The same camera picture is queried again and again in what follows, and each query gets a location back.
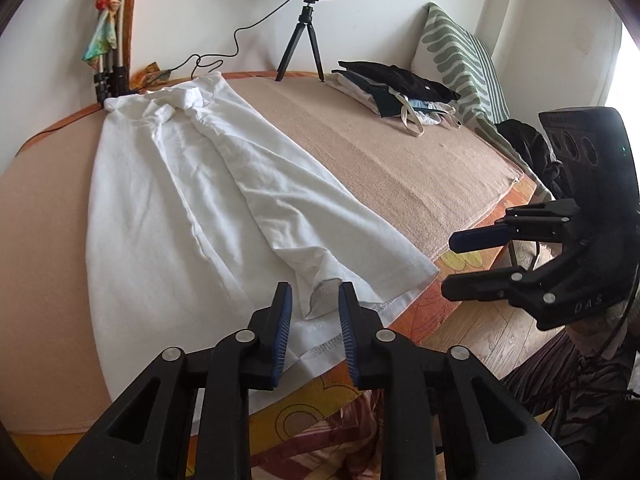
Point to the folded metal tripod stand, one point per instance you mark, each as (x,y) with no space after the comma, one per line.
(119,60)

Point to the black jacket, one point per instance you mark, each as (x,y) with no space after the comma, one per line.
(525,145)

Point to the small colourful cloth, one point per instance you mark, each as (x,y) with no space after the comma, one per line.
(150,72)

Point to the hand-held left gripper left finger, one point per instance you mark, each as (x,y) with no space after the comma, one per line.
(284,330)

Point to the white t-shirt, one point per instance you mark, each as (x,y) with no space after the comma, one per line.
(175,210)

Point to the folded tripod with colourful cloth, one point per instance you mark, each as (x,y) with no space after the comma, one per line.
(100,45)

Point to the black mini tripod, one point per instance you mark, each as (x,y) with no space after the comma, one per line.
(306,12)

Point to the green striped throw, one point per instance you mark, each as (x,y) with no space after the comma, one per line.
(492,135)

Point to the orange patterned mattress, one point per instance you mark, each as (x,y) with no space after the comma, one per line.
(430,310)

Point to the light blue folded garment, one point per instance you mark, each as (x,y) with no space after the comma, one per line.
(425,106)

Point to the black folded garment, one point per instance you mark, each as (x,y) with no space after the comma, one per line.
(400,80)

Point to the person's striped trousers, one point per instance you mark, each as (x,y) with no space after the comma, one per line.
(560,375)

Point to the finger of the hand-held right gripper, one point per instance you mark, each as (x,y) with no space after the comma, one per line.
(480,238)
(480,287)

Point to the tan blanket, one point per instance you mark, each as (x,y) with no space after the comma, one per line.
(375,160)

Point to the green striped pillow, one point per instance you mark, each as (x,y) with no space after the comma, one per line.
(450,55)

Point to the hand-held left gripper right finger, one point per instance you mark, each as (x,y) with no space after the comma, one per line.
(348,330)

